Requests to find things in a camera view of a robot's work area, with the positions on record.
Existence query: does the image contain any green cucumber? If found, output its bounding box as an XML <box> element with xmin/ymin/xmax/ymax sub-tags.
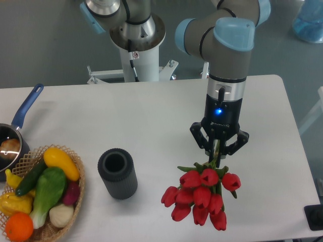
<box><xmin>15</xmin><ymin>159</ymin><xmax>47</xmax><ymax>196</ymax></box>

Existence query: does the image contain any blue plastic bag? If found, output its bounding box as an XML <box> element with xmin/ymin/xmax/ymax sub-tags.
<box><xmin>292</xmin><ymin>0</ymin><xmax>322</xmax><ymax>43</ymax></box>

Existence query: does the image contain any woven wicker basket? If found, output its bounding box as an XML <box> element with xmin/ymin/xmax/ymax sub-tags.
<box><xmin>11</xmin><ymin>144</ymin><xmax>85</xmax><ymax>241</ymax></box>

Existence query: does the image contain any yellow squash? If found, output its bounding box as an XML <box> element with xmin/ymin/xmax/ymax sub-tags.
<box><xmin>43</xmin><ymin>147</ymin><xmax>80</xmax><ymax>182</ymax></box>

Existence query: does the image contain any yellow banana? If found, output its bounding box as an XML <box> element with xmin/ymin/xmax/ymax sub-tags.
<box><xmin>5</xmin><ymin>169</ymin><xmax>23</xmax><ymax>190</ymax></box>

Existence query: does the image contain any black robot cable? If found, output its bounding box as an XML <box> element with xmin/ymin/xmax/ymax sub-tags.
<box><xmin>127</xmin><ymin>39</ymin><xmax>140</xmax><ymax>82</ymax></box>

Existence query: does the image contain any green bok choy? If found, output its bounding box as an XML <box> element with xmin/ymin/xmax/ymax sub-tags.
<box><xmin>30</xmin><ymin>167</ymin><xmax>67</xmax><ymax>229</ymax></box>

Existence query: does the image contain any purple red onion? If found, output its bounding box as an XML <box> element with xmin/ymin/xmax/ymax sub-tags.
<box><xmin>62</xmin><ymin>181</ymin><xmax>80</xmax><ymax>205</ymax></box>

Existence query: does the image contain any black device at edge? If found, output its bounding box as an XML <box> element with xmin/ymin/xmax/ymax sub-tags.
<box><xmin>304</xmin><ymin>204</ymin><xmax>322</xmax><ymax>231</ymax></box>

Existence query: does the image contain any blue handled saucepan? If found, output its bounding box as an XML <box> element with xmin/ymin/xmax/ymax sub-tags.
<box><xmin>1</xmin><ymin>84</ymin><xmax>44</xmax><ymax>182</ymax></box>

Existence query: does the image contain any dark grey ribbed vase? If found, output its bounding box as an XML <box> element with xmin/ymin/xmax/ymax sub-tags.
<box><xmin>97</xmin><ymin>148</ymin><xmax>138</xmax><ymax>200</ymax></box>

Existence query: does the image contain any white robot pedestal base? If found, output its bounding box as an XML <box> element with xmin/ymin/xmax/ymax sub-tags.
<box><xmin>87</xmin><ymin>14</ymin><xmax>210</xmax><ymax>84</ymax></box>

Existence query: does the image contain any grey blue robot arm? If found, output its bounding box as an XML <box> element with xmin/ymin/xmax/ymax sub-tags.
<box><xmin>80</xmin><ymin>1</ymin><xmax>271</xmax><ymax>160</ymax></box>

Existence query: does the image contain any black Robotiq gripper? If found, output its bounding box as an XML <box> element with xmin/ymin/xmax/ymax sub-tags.
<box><xmin>190</xmin><ymin>87</ymin><xmax>249</xmax><ymax>159</ymax></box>

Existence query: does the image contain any brown bread in pan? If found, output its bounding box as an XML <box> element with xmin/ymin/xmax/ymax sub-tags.
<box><xmin>1</xmin><ymin>139</ymin><xmax>20</xmax><ymax>160</ymax></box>

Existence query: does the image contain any white garlic bulb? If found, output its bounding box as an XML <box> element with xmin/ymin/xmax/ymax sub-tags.
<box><xmin>49</xmin><ymin>204</ymin><xmax>74</xmax><ymax>228</ymax></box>

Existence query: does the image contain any orange fruit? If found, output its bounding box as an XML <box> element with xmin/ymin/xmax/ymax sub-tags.
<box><xmin>5</xmin><ymin>212</ymin><xmax>34</xmax><ymax>241</ymax></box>

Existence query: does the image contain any yellow pumpkin gourd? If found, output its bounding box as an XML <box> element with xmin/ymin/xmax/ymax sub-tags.
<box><xmin>1</xmin><ymin>192</ymin><xmax>33</xmax><ymax>217</ymax></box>

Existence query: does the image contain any red tulip bouquet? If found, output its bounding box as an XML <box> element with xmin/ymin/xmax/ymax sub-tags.
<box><xmin>161</xmin><ymin>143</ymin><xmax>241</xmax><ymax>231</ymax></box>

